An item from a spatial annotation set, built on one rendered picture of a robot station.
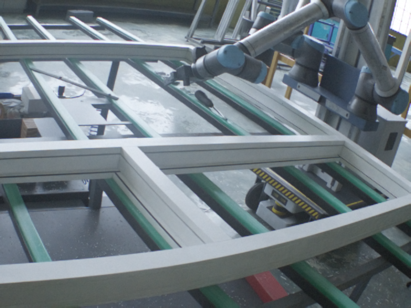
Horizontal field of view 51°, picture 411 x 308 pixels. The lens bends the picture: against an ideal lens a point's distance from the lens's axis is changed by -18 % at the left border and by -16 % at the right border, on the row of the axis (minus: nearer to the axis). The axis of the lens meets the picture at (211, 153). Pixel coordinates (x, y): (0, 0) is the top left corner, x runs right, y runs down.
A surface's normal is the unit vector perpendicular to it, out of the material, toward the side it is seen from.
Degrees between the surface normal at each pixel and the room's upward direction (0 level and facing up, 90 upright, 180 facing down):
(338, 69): 90
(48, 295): 90
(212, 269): 90
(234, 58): 52
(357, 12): 85
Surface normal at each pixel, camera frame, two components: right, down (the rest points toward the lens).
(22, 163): 0.56, 0.46
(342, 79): -0.77, 0.05
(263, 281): 0.25, -0.89
